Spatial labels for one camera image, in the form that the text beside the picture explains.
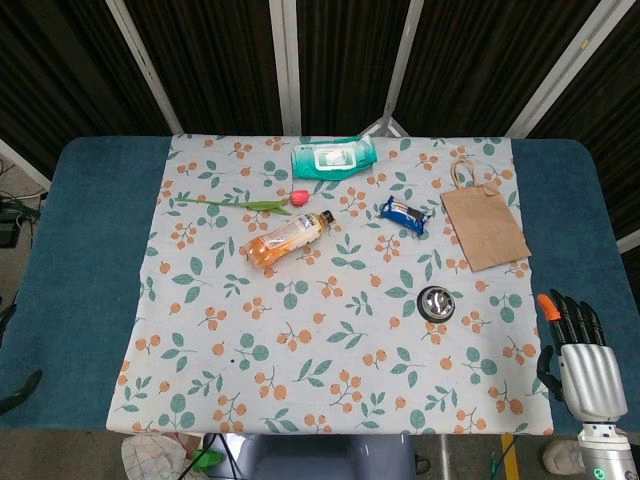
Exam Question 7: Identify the green cable bundle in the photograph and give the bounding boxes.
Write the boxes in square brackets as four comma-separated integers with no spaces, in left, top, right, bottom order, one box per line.
[0,189,46,246]

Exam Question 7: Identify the floral print tablecloth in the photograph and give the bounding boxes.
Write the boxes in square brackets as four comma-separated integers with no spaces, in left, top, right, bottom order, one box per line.
[106,132,555,436]

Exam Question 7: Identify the blue table cover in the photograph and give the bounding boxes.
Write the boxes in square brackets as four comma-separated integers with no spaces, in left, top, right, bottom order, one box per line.
[0,135,640,434]

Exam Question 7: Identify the white checked cloth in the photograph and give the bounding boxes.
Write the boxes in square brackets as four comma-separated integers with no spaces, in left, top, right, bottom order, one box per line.
[120,433,202,480]

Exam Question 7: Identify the artificial pink rose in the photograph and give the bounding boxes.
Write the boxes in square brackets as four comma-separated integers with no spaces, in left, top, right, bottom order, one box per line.
[173,188,311,217]

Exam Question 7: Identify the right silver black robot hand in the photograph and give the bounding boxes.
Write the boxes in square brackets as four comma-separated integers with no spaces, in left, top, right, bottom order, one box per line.
[536,288,628,426]

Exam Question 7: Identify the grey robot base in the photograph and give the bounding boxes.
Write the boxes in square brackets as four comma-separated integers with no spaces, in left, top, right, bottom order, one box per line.
[225,432,417,480]

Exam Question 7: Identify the brown paper gift bag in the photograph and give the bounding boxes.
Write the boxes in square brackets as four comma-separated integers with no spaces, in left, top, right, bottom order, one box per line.
[439,154,533,273]

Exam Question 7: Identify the teal wet wipes pack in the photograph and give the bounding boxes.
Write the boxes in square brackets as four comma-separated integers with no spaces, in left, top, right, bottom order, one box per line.
[290,134,380,182]

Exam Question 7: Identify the blue cookie snack pack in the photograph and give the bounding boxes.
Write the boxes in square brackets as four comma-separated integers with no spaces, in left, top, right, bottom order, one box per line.
[377,195,434,237]

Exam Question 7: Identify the white frame folding screen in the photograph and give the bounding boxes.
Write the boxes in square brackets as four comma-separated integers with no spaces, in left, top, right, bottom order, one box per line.
[0,0,640,251]

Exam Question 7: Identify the orange drink plastic bottle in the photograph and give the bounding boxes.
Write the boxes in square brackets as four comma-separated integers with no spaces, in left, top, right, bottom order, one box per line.
[242,209,336,271]

